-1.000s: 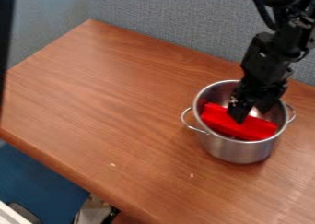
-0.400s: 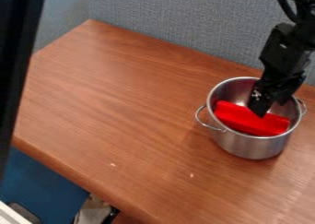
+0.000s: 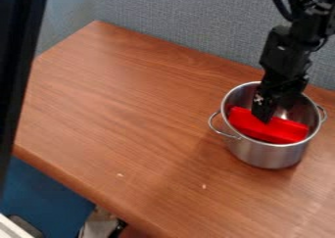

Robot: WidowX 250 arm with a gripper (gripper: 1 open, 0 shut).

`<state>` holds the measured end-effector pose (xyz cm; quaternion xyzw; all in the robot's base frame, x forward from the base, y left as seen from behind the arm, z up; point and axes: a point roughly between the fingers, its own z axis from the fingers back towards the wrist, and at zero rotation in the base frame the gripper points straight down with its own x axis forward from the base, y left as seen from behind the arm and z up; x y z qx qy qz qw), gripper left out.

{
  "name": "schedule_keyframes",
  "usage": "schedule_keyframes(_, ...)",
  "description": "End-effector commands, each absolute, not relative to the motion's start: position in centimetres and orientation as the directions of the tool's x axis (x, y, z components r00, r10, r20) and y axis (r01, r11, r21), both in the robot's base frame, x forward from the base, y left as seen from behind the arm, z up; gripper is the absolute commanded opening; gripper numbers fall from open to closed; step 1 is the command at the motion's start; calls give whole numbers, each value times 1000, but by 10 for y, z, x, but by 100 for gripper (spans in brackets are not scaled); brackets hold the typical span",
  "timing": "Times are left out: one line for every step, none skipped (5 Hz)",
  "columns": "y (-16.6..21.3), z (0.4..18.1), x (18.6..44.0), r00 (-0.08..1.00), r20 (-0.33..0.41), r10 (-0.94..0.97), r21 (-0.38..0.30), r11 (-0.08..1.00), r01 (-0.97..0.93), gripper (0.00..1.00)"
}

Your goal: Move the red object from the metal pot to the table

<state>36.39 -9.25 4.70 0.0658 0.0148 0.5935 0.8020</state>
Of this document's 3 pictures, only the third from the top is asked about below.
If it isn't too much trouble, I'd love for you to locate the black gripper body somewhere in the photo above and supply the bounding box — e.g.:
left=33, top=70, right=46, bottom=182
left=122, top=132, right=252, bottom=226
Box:
left=258, top=25, right=310, bottom=95

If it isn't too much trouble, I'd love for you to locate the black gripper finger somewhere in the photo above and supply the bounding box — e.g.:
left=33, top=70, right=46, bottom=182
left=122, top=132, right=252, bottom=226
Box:
left=250, top=83, right=278, bottom=123
left=278, top=86, right=302, bottom=112

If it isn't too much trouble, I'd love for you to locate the red rectangular block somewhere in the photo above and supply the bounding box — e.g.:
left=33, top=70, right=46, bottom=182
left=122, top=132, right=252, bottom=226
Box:
left=228, top=107, right=308, bottom=144

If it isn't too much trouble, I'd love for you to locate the stainless steel pot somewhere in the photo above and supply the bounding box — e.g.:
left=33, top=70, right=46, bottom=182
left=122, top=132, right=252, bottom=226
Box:
left=208, top=81, right=326, bottom=169

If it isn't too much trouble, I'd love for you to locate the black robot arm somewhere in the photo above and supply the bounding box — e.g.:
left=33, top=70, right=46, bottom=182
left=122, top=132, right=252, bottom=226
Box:
left=250, top=0, right=335, bottom=122

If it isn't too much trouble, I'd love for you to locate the white device corner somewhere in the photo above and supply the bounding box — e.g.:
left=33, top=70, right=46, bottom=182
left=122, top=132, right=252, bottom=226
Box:
left=0, top=214, right=43, bottom=238

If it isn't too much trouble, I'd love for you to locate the grey table leg bracket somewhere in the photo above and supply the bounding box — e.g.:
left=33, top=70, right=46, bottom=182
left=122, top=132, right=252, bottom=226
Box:
left=77, top=207, right=126, bottom=238

